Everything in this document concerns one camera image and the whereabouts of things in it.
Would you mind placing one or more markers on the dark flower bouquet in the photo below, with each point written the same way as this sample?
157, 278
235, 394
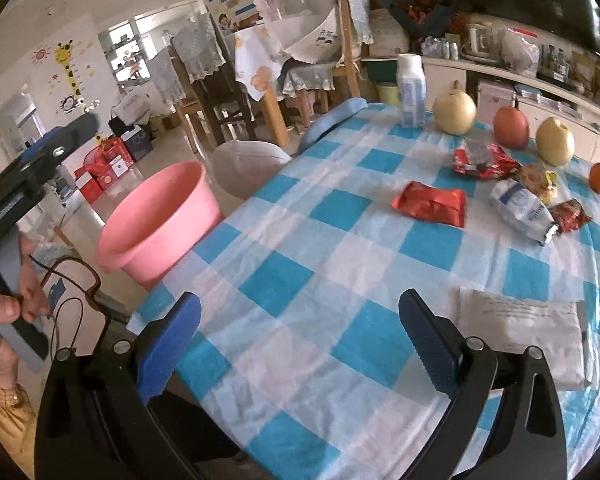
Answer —
421, 18

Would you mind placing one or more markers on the giraffe height wall sticker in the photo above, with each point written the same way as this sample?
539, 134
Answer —
76, 96

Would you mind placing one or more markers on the dining table with cloth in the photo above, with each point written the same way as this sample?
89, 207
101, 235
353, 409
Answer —
270, 76

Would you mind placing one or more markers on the green waste bin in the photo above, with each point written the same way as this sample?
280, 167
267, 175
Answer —
388, 93

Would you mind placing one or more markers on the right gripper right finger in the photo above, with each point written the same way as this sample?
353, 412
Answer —
436, 340

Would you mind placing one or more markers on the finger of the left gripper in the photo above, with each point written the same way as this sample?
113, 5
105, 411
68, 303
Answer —
61, 142

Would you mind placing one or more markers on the white mesh food cover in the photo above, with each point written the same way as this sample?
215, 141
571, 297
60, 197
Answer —
307, 30

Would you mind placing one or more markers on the person's left hand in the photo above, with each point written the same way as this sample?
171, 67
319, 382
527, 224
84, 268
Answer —
32, 305

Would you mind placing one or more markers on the wooden dining chair dark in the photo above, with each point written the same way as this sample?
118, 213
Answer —
202, 61

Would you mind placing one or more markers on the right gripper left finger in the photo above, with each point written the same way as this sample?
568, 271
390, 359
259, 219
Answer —
161, 345

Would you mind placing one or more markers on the pink plastic basin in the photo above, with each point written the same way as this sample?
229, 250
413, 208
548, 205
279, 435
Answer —
153, 227

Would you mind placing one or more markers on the yellow pear left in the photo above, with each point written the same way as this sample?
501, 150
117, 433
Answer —
454, 111

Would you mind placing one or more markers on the red snack wrapper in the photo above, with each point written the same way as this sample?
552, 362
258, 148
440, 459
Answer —
436, 205

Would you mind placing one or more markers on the white milk bottle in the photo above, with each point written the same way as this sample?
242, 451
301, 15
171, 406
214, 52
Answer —
411, 81

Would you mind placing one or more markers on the white TV cabinet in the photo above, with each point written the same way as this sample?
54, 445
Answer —
493, 87

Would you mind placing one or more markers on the yellow pear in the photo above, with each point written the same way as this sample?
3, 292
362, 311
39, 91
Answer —
554, 142
454, 111

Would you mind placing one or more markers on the blue white checkered tablecloth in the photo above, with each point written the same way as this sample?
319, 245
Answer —
300, 356

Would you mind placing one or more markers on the red gift boxes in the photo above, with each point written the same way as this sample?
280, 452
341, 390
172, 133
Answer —
109, 160

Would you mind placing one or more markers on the red apple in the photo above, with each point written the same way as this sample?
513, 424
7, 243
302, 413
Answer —
511, 128

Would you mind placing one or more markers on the wooden chair with towel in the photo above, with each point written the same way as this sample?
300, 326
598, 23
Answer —
355, 31

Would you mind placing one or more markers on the white blue bag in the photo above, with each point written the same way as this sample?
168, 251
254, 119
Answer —
523, 210

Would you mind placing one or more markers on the red yellow patterned wrapper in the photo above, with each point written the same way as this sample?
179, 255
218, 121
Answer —
539, 180

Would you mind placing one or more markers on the red candy wrapper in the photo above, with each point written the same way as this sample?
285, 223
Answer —
483, 161

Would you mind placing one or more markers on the yellow pear right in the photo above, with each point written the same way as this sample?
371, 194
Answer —
554, 142

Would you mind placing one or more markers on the grey white snack packet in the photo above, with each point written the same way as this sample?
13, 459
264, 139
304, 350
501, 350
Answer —
506, 324

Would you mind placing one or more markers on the small dark red wrapper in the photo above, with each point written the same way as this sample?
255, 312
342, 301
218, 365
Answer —
570, 216

